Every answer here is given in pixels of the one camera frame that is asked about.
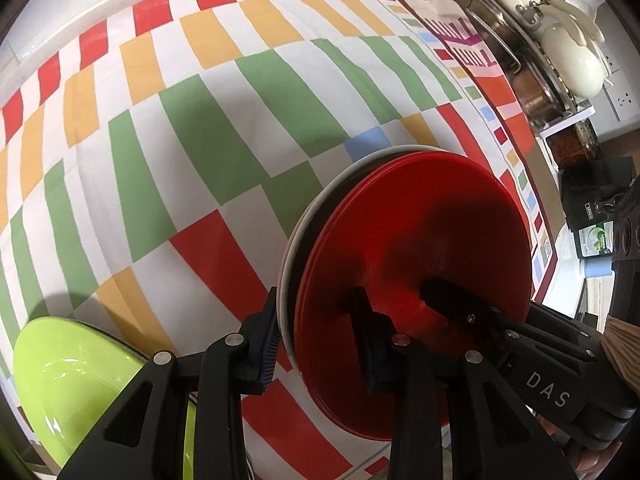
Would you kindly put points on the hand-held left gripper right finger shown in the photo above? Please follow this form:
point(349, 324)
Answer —
point(367, 355)

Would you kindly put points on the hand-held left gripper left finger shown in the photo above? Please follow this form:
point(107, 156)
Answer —
point(270, 340)

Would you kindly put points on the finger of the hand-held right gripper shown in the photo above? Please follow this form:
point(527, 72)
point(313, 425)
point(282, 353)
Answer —
point(455, 302)
point(560, 320)

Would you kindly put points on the white bowl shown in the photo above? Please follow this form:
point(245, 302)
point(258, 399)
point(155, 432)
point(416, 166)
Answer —
point(287, 280)

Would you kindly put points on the red and black bowl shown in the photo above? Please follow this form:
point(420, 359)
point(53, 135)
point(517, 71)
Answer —
point(400, 240)

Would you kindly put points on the green plate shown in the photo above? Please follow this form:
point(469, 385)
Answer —
point(65, 380)

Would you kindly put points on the person's right hand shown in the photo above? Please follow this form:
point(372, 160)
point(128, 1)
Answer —
point(590, 465)

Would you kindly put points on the black packet green label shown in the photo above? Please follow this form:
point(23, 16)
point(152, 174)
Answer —
point(590, 200)

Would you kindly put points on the brown glass jar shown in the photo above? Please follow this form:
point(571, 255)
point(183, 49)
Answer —
point(575, 142)

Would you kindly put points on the metal countertop rack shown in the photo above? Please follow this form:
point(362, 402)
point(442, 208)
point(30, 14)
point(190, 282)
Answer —
point(572, 115)

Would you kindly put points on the colourful striped tablecloth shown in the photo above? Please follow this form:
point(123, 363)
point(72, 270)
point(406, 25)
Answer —
point(200, 135)

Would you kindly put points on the stainless steel pot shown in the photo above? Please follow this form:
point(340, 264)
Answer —
point(520, 70)

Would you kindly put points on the cream kettle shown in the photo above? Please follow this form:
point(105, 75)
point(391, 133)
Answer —
point(575, 60)

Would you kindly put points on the white wall socket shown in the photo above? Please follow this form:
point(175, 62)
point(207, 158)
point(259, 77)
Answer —
point(622, 95)

